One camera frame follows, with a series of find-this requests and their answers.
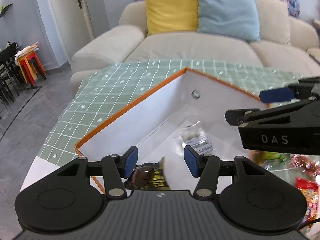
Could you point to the beige sofa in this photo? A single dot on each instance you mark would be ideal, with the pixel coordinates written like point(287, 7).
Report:
point(130, 41)

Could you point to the dark braised egg packet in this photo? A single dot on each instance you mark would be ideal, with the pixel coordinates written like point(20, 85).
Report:
point(148, 176)

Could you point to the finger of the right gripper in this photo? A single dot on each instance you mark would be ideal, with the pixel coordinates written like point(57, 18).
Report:
point(283, 94)
point(236, 117)

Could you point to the light blue cushion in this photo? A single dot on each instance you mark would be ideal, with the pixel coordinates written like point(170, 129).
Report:
point(234, 18)

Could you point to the red stool stack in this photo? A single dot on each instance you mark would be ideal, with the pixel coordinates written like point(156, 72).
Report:
point(31, 67)

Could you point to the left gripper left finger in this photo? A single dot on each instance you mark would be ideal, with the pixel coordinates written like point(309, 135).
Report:
point(115, 168)

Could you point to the clear white balls packet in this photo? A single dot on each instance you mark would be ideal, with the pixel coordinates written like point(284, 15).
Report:
point(195, 136)

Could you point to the yellow cushion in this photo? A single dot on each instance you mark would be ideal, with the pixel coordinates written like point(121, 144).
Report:
point(165, 16)

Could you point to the large red snack bag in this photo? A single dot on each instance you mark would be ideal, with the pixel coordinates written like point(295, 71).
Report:
point(310, 191)

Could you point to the green checked tablecloth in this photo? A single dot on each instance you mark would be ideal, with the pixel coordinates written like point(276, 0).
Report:
point(108, 90)

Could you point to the white door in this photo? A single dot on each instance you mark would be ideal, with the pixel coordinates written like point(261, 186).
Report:
point(73, 24)

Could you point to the black dining chair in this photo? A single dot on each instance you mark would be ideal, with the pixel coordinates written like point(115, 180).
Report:
point(9, 69)

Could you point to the beige cushion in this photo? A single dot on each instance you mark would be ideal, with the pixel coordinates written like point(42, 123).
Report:
point(274, 21)

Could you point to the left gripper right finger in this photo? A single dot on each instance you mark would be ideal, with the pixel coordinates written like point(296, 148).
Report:
point(206, 168)

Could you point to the orange cardboard box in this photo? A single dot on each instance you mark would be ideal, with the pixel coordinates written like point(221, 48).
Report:
point(153, 122)

